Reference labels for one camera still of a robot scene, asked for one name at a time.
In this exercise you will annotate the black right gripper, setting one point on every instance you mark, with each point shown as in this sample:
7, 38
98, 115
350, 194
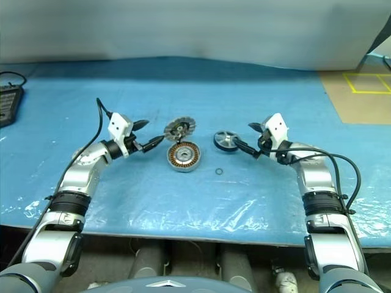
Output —
266, 143

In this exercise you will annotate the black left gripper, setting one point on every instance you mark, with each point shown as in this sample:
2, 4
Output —
133, 145

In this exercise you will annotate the black rimmed wheel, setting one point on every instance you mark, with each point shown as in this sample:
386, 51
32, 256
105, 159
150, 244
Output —
224, 139

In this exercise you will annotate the silver motor stator housing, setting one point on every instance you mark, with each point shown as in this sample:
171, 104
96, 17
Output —
184, 156

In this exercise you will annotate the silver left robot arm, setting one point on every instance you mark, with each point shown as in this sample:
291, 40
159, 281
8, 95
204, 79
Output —
82, 171

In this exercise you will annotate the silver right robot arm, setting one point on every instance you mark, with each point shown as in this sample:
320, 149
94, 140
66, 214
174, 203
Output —
317, 177

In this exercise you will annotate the blue table mat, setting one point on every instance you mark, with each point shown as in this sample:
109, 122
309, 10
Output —
183, 207

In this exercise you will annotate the white backdrop sheet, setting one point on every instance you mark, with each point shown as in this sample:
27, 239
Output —
183, 27

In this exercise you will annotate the grey rounded cylinder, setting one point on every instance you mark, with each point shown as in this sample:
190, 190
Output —
236, 262
148, 259

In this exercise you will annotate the black box device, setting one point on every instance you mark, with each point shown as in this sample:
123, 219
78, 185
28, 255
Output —
9, 105

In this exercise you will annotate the grey robot torso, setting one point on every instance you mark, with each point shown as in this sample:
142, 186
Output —
171, 287

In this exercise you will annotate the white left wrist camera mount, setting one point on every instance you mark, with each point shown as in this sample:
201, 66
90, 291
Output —
119, 125

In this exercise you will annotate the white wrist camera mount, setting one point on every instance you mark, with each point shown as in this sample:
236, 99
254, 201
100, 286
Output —
279, 125
119, 125

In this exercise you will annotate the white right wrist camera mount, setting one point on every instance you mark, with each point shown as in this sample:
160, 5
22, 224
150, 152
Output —
279, 125

